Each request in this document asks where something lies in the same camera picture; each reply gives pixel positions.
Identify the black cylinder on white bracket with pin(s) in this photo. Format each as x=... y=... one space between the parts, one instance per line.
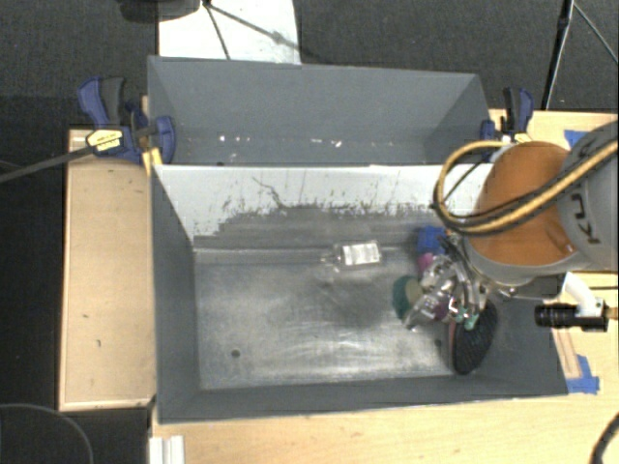
x=566 y=316

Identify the green and cream sponge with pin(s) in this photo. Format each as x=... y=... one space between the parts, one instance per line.
x=405 y=294

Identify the black oval brush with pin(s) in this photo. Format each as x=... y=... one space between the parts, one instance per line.
x=476 y=346

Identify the grey metal bin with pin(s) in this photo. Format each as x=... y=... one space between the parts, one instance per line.
x=290 y=317

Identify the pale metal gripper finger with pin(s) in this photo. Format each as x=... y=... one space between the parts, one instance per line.
x=435 y=274
x=425 y=310

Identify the pale wood board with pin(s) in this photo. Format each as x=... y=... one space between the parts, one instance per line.
x=106 y=278

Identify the purple small toy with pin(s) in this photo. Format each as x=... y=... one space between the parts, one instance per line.
x=425 y=261

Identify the blue block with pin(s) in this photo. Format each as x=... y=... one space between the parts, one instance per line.
x=428 y=239

